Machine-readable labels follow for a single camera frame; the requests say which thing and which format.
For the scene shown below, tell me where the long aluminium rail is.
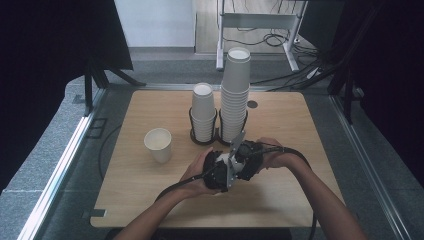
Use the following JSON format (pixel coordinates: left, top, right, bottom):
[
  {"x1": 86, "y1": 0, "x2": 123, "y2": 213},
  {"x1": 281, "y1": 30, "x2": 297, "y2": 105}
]
[
  {"x1": 329, "y1": 94, "x2": 414, "y2": 240},
  {"x1": 16, "y1": 88, "x2": 108, "y2": 240}
]

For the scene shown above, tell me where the person's right hand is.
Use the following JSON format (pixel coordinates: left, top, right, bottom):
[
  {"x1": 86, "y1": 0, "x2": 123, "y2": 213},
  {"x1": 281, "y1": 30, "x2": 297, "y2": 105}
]
[{"x1": 256, "y1": 137, "x2": 301, "y2": 170}]

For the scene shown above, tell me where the black wire cup holder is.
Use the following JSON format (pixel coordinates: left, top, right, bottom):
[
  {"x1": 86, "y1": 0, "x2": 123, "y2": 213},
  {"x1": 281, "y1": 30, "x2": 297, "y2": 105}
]
[{"x1": 188, "y1": 106, "x2": 249, "y2": 147}]

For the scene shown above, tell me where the short aluminium rail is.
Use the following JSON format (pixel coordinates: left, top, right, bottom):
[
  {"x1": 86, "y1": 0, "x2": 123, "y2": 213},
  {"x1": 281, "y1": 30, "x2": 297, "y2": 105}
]
[{"x1": 133, "y1": 83, "x2": 278, "y2": 92}]

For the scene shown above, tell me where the left hand-held gripper cable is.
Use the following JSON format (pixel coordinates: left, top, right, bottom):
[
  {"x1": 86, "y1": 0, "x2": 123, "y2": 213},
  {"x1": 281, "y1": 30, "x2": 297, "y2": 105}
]
[{"x1": 154, "y1": 173, "x2": 209, "y2": 203}]

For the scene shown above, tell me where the white metal desk frame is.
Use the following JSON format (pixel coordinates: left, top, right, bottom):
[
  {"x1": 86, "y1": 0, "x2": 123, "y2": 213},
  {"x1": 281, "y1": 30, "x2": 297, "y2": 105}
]
[{"x1": 215, "y1": 0, "x2": 309, "y2": 73}]

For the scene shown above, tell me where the tall stack of paper cups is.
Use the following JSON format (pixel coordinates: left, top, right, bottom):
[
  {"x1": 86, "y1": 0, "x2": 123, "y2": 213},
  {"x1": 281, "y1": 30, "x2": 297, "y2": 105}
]
[{"x1": 219, "y1": 47, "x2": 252, "y2": 144}]

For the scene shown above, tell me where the black metal stand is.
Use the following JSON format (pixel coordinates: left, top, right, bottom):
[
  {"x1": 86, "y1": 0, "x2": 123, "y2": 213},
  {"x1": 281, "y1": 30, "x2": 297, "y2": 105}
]
[{"x1": 328, "y1": 66, "x2": 364, "y2": 124}]

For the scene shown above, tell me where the white paper cup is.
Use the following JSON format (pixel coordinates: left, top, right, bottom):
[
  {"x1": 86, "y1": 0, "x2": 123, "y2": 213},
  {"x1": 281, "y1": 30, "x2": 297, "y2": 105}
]
[
  {"x1": 143, "y1": 127, "x2": 173, "y2": 164},
  {"x1": 215, "y1": 151, "x2": 242, "y2": 175}
]

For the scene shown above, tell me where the white power strip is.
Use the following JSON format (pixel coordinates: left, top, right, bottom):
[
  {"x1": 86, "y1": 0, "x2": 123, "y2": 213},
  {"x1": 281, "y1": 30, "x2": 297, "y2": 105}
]
[{"x1": 305, "y1": 66, "x2": 323, "y2": 80}]

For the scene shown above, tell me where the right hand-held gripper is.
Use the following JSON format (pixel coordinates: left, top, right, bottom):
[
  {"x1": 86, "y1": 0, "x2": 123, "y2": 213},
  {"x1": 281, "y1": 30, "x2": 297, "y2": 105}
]
[{"x1": 229, "y1": 130, "x2": 265, "y2": 183}]

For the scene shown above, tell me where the dark curtain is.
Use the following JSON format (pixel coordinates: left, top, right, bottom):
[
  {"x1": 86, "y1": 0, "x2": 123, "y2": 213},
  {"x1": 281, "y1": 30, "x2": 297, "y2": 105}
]
[
  {"x1": 299, "y1": 0, "x2": 424, "y2": 188},
  {"x1": 0, "y1": 0, "x2": 134, "y2": 194}
]

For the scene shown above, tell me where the thin black floor cable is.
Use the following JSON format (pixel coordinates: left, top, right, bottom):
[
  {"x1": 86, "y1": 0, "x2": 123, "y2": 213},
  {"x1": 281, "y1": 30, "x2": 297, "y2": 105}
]
[{"x1": 98, "y1": 124, "x2": 123, "y2": 181}]

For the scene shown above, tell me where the black floor cable bundle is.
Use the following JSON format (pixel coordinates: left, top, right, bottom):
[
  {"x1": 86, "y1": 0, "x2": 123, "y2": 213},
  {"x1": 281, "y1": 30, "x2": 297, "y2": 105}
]
[{"x1": 223, "y1": 28, "x2": 321, "y2": 84}]

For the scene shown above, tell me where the person's left hand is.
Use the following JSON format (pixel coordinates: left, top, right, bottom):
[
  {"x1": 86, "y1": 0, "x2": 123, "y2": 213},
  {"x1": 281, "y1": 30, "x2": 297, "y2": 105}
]
[{"x1": 179, "y1": 146, "x2": 223, "y2": 198}]

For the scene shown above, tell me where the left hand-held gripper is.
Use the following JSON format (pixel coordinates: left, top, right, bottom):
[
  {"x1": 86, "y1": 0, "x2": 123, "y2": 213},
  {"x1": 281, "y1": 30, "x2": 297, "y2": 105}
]
[{"x1": 202, "y1": 149, "x2": 239, "y2": 194}]

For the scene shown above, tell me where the black tripod stand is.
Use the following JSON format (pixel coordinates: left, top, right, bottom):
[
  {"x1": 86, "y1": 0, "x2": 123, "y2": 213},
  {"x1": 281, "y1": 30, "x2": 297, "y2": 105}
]
[{"x1": 83, "y1": 56, "x2": 147, "y2": 118}]

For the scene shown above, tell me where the short stack of paper cups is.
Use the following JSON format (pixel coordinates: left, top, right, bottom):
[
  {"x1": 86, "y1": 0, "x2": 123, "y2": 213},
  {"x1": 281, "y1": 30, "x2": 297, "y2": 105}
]
[{"x1": 190, "y1": 82, "x2": 216, "y2": 143}]

